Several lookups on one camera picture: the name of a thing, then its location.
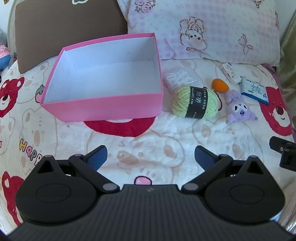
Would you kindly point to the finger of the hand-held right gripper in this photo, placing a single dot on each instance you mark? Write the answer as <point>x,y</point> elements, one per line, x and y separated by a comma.
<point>276,143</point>
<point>289,160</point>

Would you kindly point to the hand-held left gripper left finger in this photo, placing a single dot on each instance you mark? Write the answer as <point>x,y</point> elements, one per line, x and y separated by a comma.
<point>98,157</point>

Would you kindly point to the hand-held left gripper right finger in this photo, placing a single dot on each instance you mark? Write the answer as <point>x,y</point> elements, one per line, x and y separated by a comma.
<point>204,157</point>

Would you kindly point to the purple plush toy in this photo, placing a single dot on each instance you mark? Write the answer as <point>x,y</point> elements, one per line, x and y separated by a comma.
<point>240,109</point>

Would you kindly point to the pink cardboard box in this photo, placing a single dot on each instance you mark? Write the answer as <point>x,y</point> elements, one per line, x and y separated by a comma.
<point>104,106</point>

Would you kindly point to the blue white tissue pack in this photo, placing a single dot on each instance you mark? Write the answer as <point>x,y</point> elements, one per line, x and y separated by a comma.
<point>254,90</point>

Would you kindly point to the light green yarn ball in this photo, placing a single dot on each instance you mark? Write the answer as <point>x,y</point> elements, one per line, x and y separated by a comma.
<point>180,102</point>

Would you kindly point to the orange makeup sponge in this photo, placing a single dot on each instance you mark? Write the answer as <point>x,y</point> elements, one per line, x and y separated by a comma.
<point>220,85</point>

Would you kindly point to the white wipes packet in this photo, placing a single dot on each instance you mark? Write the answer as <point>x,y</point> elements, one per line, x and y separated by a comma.
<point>230,73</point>

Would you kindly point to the printed bear blanket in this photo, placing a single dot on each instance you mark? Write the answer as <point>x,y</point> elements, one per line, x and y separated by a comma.
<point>161,139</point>

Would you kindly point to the clear plastic packet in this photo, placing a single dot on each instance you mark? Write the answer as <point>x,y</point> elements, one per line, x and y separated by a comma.
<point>182,77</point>

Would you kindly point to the gold curtain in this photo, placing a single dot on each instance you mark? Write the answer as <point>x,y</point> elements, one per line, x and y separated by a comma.
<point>288,58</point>

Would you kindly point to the brown pillow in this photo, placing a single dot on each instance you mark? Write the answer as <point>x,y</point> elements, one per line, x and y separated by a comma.
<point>69,27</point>

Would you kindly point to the pink checked pillow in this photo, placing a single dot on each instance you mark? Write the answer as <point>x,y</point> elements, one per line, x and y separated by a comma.
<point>219,23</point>

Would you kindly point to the grey plush toy pink shirt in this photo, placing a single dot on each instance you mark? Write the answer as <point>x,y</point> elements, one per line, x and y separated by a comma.
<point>4,60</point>

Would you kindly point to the grey bed headboard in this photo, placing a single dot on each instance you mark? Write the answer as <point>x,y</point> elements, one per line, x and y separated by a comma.
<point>10,34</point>

